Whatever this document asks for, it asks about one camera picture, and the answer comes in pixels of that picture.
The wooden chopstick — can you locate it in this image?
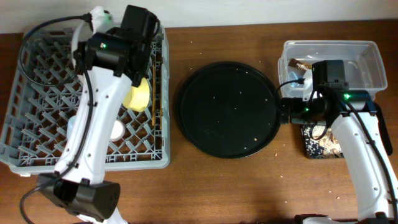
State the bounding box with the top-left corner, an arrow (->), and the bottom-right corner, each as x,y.
159,68 -> 163,130
152,63 -> 156,128

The food scraps pile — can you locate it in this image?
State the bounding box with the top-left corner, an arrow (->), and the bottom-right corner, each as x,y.
302,126 -> 343,159

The yellow bowl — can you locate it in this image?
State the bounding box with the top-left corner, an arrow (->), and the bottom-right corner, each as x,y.
123,78 -> 150,112

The pink plastic cup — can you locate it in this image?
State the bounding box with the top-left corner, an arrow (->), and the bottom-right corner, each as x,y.
110,119 -> 126,142

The light blue plastic cup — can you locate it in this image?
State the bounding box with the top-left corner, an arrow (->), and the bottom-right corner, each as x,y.
67,116 -> 76,139

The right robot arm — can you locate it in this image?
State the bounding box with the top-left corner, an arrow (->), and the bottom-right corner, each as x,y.
275,59 -> 397,223

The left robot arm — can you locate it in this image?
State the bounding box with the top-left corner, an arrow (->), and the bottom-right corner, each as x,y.
36,5 -> 160,223

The black rectangular waste tray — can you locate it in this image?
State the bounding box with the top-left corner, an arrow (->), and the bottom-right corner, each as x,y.
300,102 -> 393,160

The clear plastic waste bin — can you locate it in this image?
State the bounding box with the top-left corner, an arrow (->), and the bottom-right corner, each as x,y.
278,40 -> 387,99

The grey plastic dishwasher rack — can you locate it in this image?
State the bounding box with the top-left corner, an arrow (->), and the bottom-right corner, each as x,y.
1,28 -> 170,176

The round black serving tray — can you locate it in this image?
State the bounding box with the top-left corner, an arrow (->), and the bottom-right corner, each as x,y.
174,62 -> 280,159

